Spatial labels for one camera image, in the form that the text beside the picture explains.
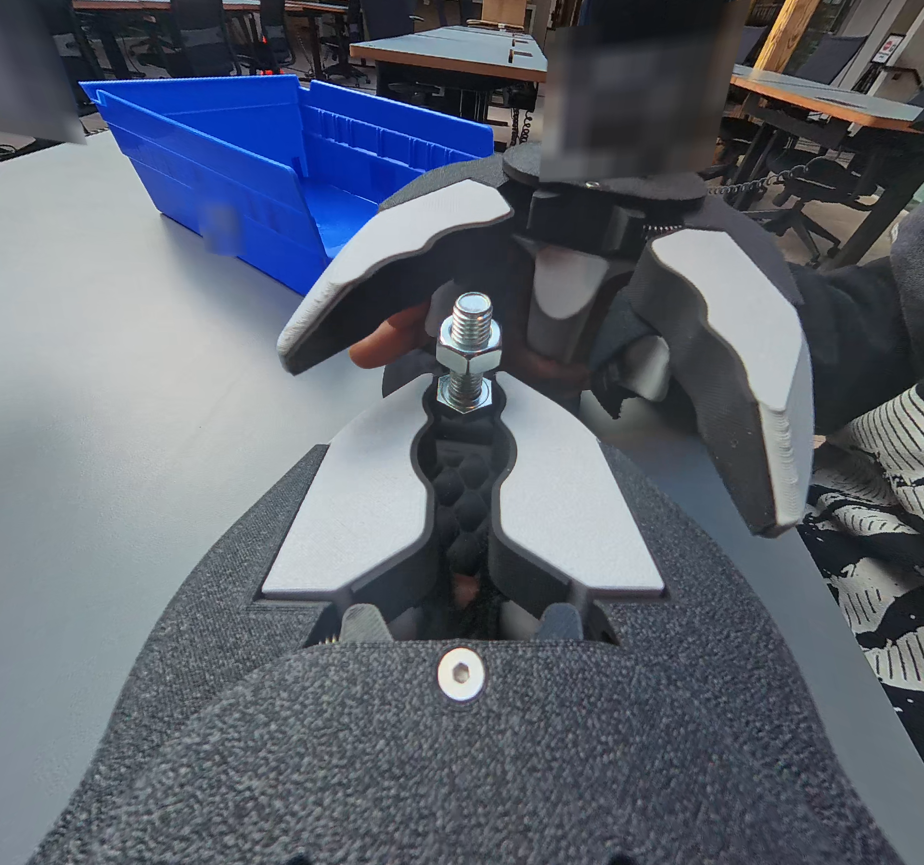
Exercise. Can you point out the person's right hand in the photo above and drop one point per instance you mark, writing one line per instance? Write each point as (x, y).
(382, 345)

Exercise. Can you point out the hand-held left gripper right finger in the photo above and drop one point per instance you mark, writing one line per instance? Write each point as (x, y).
(577, 511)

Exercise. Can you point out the black honeycomb wrist pad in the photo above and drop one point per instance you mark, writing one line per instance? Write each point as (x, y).
(465, 489)

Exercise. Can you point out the steel hex bolt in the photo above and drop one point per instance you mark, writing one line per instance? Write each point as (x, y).
(470, 313)

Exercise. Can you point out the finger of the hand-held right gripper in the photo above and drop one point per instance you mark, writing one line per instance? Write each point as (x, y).
(390, 244)
(758, 331)

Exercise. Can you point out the steel hex nut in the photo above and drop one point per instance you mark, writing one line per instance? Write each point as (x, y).
(469, 354)

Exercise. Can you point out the light wooden post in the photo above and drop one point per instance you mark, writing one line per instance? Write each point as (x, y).
(801, 6)

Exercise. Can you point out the blue plastic bin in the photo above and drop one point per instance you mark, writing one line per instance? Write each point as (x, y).
(216, 157)

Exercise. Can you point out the person's left hand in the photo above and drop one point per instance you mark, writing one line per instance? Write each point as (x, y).
(465, 585)

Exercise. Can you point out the person's right forearm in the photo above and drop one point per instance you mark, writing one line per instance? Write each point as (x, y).
(852, 345)

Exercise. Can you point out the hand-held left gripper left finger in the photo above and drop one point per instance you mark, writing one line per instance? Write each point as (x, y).
(346, 511)

